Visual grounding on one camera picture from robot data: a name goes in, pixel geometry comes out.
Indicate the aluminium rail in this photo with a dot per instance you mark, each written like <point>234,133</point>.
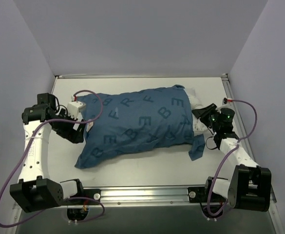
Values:
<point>237,112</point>
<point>87,76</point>
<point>141,194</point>

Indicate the blue cartoon print pillowcase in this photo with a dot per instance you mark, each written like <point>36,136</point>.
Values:
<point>136,122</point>

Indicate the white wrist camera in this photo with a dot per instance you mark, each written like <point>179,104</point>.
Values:
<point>227,103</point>
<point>74,108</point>

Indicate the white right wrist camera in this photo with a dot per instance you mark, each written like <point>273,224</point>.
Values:
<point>227,103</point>

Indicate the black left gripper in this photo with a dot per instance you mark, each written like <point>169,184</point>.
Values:
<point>76,132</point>

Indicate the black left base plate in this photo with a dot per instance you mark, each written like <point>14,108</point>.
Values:
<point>87,197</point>

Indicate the white pillow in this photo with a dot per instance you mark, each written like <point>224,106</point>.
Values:
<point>198,127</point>

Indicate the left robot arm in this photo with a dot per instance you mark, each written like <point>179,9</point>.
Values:
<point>34,190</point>

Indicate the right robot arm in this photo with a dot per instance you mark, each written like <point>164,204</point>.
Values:
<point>239,181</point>

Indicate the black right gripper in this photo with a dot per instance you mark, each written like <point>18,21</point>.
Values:
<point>206,114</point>

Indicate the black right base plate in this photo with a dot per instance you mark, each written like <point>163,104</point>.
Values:
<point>199,194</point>

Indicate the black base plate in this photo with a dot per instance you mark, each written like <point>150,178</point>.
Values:
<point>199,194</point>
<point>87,197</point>

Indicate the aluminium right side rail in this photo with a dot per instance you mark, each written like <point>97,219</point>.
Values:
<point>237,112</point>

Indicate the aluminium front rail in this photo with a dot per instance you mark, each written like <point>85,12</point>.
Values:
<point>141,194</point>

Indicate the aluminium back rail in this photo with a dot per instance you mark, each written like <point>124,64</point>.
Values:
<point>87,76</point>

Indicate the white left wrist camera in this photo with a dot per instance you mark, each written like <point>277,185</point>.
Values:
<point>74,108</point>

